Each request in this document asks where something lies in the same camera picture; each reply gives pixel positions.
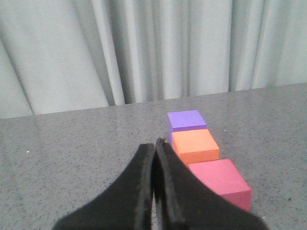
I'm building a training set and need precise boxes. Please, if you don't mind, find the pale green curtain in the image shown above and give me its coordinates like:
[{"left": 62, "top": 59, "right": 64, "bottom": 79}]
[{"left": 0, "top": 0, "right": 307, "bottom": 118}]

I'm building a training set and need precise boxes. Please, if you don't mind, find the purple foam cube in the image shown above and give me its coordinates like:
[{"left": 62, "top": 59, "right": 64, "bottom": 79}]
[{"left": 167, "top": 110, "right": 207, "bottom": 144}]

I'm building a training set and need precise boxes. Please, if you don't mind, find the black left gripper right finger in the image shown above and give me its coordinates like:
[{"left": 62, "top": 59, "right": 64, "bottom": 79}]
[{"left": 153, "top": 138, "right": 268, "bottom": 230}]

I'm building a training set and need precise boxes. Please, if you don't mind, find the pink foam cube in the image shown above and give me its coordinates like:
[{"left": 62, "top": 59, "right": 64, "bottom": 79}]
[{"left": 189, "top": 159, "right": 252, "bottom": 211}]

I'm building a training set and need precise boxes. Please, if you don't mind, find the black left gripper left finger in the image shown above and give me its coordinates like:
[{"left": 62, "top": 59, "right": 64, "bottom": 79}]
[{"left": 53, "top": 144, "right": 154, "bottom": 230}]

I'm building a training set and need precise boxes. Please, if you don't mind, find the orange foam cube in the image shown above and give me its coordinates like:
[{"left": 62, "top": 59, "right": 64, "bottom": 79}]
[{"left": 172, "top": 129, "right": 220, "bottom": 165}]

